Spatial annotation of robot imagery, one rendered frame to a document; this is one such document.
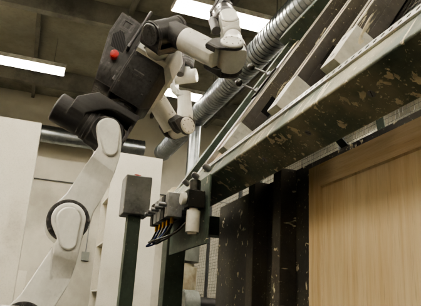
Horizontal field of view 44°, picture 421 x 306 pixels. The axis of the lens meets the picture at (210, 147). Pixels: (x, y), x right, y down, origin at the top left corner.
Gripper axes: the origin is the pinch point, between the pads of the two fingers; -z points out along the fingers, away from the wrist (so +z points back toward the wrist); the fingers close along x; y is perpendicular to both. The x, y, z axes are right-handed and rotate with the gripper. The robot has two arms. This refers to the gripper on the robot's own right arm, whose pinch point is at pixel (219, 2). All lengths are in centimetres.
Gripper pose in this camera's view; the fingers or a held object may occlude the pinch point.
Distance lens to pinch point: 222.1
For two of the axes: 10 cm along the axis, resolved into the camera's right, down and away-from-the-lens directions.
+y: 8.3, 3.6, 4.3
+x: -5.4, 7.1, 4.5
